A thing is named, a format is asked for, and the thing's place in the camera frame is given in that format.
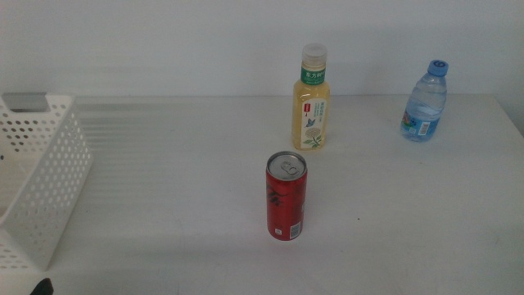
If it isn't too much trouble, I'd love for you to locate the red soda can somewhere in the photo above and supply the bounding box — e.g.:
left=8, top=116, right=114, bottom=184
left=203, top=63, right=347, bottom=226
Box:
left=265, top=151, right=309, bottom=242

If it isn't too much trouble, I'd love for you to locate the yellow tea bottle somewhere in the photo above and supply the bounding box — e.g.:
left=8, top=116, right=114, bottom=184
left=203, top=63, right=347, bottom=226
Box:
left=291, top=43, right=332, bottom=152

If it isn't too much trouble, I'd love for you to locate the clear water bottle blue cap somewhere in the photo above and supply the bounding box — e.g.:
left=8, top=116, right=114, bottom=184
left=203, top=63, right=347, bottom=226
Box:
left=400, top=59, right=449, bottom=143

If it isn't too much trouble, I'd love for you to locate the white perforated plastic basket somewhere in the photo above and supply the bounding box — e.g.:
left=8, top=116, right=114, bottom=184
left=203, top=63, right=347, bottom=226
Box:
left=0, top=93, right=93, bottom=274

